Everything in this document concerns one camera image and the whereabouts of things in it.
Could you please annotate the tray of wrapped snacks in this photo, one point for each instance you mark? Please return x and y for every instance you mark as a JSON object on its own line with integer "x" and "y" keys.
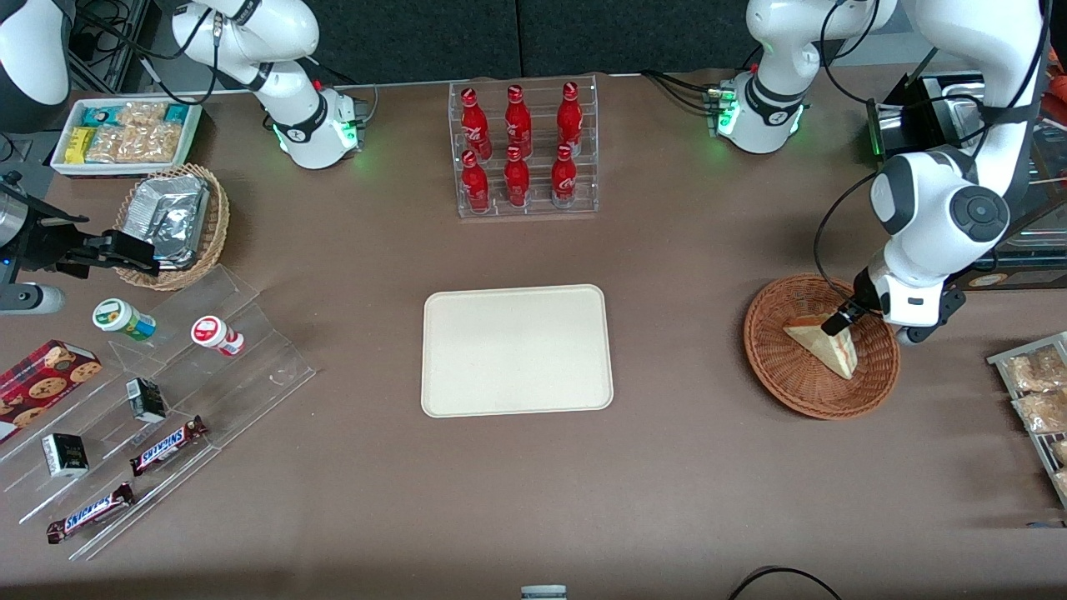
{"x": 1034, "y": 442}

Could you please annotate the brown round wicker basket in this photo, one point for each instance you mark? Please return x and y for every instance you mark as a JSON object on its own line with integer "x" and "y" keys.
{"x": 792, "y": 375}

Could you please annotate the triangle sandwich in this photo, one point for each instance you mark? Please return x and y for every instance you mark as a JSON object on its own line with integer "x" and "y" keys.
{"x": 829, "y": 348}

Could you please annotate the clear acrylic stepped stand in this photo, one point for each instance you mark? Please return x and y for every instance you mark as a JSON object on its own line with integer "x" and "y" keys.
{"x": 250, "y": 367}

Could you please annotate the brown snickers bar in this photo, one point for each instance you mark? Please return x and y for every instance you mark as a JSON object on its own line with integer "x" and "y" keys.
{"x": 167, "y": 446}
{"x": 90, "y": 512}

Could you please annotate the white rectangular snack tray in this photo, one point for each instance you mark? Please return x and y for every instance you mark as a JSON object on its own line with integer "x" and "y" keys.
{"x": 62, "y": 167}

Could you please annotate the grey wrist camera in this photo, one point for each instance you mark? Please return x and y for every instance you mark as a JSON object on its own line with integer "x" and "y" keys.
{"x": 29, "y": 298}
{"x": 917, "y": 335}

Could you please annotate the beige plastic tray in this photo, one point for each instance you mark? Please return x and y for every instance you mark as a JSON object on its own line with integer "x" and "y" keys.
{"x": 517, "y": 350}

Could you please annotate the light tan wicker basket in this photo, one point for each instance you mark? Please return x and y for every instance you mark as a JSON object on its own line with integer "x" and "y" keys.
{"x": 212, "y": 233}

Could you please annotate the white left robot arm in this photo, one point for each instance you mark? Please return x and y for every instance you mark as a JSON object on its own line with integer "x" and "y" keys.
{"x": 925, "y": 200}

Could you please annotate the small black drink carton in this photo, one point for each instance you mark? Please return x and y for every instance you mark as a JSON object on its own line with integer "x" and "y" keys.
{"x": 65, "y": 454}
{"x": 146, "y": 400}

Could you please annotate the green lid yogurt cup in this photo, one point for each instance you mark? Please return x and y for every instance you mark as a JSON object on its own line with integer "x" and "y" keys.
{"x": 123, "y": 319}

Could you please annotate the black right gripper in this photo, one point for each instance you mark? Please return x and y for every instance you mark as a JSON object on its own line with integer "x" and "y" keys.
{"x": 47, "y": 244}

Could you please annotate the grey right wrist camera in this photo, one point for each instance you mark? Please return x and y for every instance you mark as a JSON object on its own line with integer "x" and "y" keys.
{"x": 29, "y": 298}

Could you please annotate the yellow snack bar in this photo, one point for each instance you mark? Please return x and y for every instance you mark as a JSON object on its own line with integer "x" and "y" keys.
{"x": 80, "y": 146}

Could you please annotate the clear bag of crackers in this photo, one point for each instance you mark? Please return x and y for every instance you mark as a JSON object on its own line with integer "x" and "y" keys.
{"x": 142, "y": 113}
{"x": 103, "y": 145}
{"x": 150, "y": 143}

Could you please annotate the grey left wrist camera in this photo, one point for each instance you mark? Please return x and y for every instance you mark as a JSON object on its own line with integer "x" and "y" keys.
{"x": 917, "y": 335}

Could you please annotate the red lid yogurt cup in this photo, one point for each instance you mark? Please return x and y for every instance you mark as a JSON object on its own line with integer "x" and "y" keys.
{"x": 215, "y": 333}

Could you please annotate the red cookie box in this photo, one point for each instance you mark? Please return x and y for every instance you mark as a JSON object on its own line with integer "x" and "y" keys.
{"x": 42, "y": 383}

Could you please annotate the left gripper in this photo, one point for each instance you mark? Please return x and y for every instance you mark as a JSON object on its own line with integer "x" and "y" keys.
{"x": 859, "y": 302}

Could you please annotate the grey white cylindrical object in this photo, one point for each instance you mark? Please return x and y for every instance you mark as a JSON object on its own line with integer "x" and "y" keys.
{"x": 543, "y": 592}

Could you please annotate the clear bag of pastries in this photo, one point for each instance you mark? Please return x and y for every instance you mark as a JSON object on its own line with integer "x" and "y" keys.
{"x": 1042, "y": 412}
{"x": 1034, "y": 371}

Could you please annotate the teal snack pack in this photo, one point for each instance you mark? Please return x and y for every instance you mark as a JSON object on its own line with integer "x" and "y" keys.
{"x": 97, "y": 116}
{"x": 176, "y": 113}

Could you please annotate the clear acrylic bottle rack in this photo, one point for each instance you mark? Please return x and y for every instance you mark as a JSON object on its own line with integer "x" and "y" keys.
{"x": 533, "y": 208}

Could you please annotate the silver foil packs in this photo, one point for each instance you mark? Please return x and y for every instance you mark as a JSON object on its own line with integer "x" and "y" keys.
{"x": 171, "y": 217}

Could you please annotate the red cola bottle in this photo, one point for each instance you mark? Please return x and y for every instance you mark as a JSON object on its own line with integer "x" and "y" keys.
{"x": 564, "y": 177}
{"x": 475, "y": 183}
{"x": 517, "y": 179}
{"x": 473, "y": 121}
{"x": 518, "y": 118}
{"x": 569, "y": 115}

